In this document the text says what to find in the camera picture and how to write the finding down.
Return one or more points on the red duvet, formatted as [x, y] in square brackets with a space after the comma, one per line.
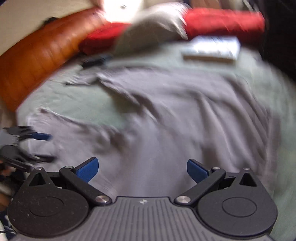
[247, 26]

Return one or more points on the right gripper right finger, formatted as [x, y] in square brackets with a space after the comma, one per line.
[206, 182]

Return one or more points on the black backpack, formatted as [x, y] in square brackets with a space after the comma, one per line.
[279, 41]

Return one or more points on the grey-green plaid pillow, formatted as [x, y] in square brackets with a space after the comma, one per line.
[156, 25]

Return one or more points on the person's left hand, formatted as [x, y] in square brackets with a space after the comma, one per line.
[5, 189]

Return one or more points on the orange wooden headboard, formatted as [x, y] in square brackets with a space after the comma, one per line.
[34, 58]

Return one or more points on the grey sweatpants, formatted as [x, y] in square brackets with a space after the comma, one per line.
[178, 115]

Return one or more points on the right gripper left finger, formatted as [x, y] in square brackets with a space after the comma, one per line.
[77, 179]

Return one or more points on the white blue paperback book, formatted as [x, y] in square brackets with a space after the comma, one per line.
[213, 48]

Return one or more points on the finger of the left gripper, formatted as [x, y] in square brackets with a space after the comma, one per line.
[34, 158]
[34, 135]

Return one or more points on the black folded umbrella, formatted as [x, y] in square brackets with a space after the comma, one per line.
[97, 60]

